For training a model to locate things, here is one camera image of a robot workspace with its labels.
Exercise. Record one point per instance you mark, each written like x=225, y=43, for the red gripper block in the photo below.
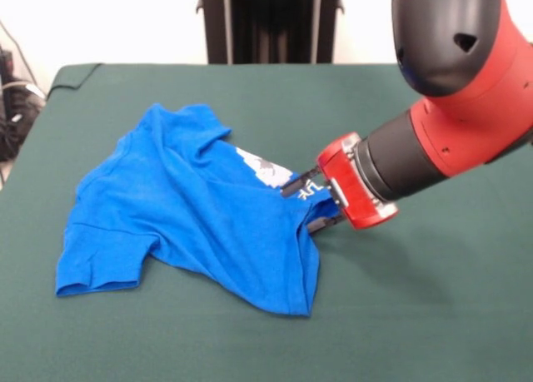
x=354, y=186

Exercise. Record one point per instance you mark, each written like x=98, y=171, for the blue printed T-shirt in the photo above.
x=187, y=224

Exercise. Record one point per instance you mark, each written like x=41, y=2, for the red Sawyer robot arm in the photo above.
x=458, y=86

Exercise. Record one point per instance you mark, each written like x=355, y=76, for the dark green table cloth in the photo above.
x=375, y=294

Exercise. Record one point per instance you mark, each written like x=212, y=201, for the dark grey floor stand base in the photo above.
x=16, y=120

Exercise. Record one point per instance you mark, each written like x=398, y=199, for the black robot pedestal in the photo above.
x=214, y=24

